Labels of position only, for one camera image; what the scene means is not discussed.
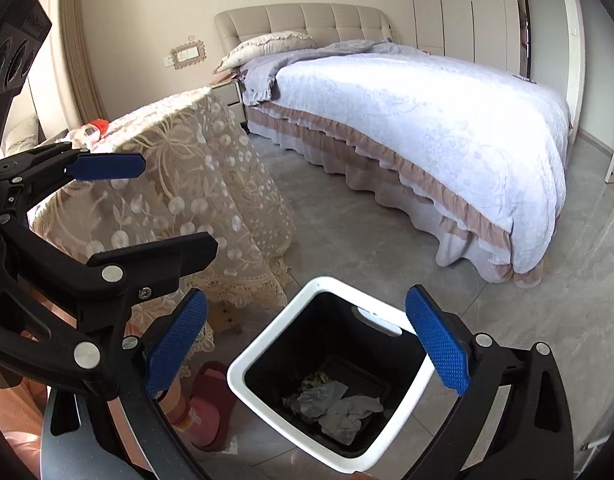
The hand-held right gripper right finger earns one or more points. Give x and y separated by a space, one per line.
437 340

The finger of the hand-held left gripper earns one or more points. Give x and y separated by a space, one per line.
107 166
162 255

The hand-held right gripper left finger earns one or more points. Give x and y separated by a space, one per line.
179 340

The clear plastic bottle red cap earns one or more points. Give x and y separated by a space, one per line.
87 132

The white bin with black liner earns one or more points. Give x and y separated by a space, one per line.
307 340

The person's leg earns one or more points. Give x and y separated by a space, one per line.
179 405

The beige lace tablecloth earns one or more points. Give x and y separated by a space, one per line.
187 185

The dark red slipper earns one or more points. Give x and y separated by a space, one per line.
212 410

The beige window seat cushion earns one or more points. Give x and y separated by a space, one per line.
22 132

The crumpled white tissue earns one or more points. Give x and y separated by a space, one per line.
349 417
314 400

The colourful crumpled wrapper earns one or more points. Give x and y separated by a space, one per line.
317 380

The grey nightstand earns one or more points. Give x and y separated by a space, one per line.
229 97

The pink orange cloth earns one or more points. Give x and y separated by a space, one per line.
226 79

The person's pink clothing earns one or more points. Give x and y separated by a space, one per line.
12 435

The white floral pillow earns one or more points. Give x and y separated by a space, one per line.
262 50

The pale ruffled bedspread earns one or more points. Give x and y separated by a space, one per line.
437 135

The grey ruffled blanket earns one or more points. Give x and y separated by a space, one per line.
287 67

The beige upholstered bed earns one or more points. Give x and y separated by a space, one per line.
312 22

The small dark object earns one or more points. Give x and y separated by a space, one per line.
524 78

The beige wardrobe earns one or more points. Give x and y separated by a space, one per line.
462 10

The framed wall switch panel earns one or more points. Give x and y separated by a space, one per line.
188 56

